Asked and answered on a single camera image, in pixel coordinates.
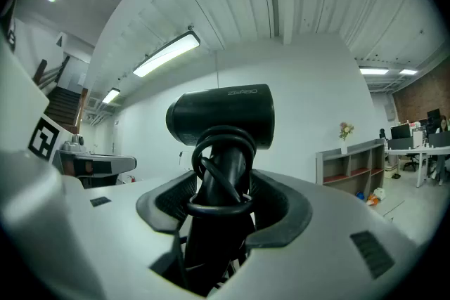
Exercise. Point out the grey open shelf unit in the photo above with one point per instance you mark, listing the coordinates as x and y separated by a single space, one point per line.
351 165

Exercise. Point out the black computer monitor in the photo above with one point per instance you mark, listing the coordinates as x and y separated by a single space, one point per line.
400 131
434 117

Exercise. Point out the white vase with flowers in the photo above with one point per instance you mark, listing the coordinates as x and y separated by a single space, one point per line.
346 137

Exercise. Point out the orange and white toy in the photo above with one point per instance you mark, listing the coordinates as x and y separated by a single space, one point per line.
375 196

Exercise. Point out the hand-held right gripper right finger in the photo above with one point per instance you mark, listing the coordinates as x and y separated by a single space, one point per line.
316 221

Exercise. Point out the flat ceiling panel light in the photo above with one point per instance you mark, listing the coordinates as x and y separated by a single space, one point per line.
373 71
408 71

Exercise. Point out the white wall conduit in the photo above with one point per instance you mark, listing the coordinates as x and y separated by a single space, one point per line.
217 66

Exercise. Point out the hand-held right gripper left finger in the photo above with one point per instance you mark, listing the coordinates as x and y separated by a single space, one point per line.
119 228

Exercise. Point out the long pendant ceiling light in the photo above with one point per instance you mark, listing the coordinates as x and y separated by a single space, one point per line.
165 54
111 95

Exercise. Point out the white office desk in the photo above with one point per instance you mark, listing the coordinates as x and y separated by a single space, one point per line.
415 151

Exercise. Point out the black webcam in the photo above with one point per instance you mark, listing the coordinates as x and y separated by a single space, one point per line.
225 109

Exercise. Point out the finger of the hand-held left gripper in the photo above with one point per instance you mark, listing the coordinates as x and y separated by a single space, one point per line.
116 161

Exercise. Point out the black office chair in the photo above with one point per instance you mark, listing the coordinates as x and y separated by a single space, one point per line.
410 159

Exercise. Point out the red fire extinguisher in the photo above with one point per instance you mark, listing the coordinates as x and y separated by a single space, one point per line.
131 179

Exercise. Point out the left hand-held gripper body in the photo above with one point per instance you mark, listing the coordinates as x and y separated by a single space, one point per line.
42 138

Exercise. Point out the small blue ball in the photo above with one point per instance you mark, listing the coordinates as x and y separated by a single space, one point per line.
360 195

